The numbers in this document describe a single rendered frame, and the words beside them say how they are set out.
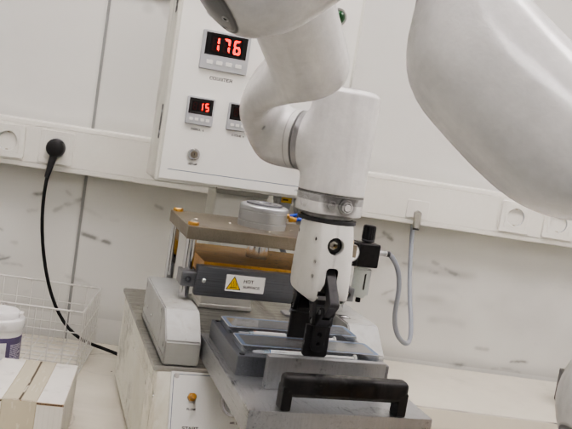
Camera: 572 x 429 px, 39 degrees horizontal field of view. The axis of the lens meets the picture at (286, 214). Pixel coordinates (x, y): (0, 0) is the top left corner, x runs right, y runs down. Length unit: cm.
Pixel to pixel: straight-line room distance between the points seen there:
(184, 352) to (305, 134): 35
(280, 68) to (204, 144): 57
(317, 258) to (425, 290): 92
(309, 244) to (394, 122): 86
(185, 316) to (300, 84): 43
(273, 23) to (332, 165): 43
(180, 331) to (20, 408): 25
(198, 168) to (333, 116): 48
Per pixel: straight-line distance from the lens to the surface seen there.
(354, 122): 98
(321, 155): 98
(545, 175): 52
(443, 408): 162
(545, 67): 52
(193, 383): 114
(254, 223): 128
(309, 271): 100
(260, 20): 56
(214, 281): 121
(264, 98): 92
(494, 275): 192
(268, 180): 144
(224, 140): 142
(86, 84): 180
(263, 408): 90
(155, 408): 113
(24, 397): 123
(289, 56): 83
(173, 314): 115
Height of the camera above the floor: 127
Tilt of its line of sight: 6 degrees down
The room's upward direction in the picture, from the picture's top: 9 degrees clockwise
